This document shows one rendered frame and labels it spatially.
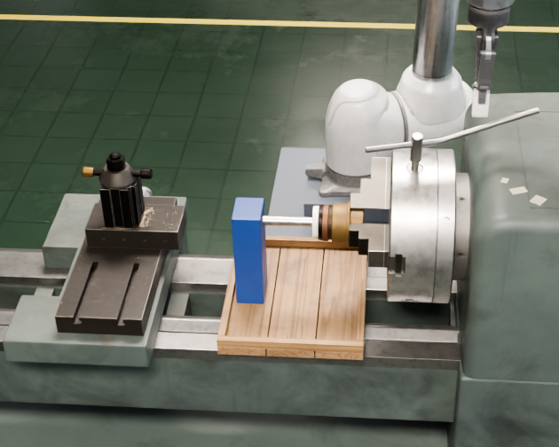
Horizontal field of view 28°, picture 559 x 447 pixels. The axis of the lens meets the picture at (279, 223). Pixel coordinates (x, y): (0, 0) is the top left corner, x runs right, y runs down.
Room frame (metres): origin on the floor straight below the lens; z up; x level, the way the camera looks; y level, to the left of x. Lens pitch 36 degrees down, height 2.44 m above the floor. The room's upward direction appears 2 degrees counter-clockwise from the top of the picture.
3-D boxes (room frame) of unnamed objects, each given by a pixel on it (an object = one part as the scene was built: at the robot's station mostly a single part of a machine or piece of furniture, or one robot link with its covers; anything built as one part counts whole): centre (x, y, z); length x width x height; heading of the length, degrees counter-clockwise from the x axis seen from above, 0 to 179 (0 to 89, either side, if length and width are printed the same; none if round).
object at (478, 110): (1.86, -0.40, 1.35); 0.03 x 0.01 x 0.07; 84
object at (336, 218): (1.85, -0.13, 1.08); 0.09 x 0.09 x 0.09; 84
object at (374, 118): (2.43, -0.21, 0.97); 0.18 x 0.16 x 0.22; 106
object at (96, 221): (1.98, 0.31, 1.00); 0.20 x 0.10 x 0.05; 84
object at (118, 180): (1.98, 0.34, 1.13); 0.08 x 0.08 x 0.03
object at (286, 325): (1.86, -0.03, 0.88); 0.36 x 0.30 x 0.04; 174
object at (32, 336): (1.94, 0.40, 0.89); 0.53 x 0.30 x 0.06; 174
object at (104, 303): (1.92, 0.35, 0.95); 0.43 x 0.18 x 0.04; 174
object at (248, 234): (1.87, 0.06, 1.00); 0.08 x 0.06 x 0.23; 174
